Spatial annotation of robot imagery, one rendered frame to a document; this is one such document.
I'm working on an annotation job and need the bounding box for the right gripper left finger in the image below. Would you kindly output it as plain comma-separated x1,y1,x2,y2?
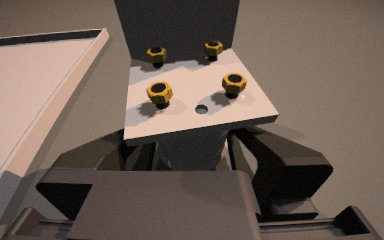
49,128,156,171

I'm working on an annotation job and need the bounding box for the beige rectangular tray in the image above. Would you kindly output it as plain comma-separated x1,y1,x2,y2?
0,28,109,219

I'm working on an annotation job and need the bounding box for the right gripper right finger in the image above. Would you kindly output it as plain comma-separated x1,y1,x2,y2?
227,126,333,211

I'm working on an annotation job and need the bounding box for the yellow hex nut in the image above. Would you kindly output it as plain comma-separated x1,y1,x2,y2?
147,47,166,63
146,82,173,104
204,41,223,56
222,73,247,94

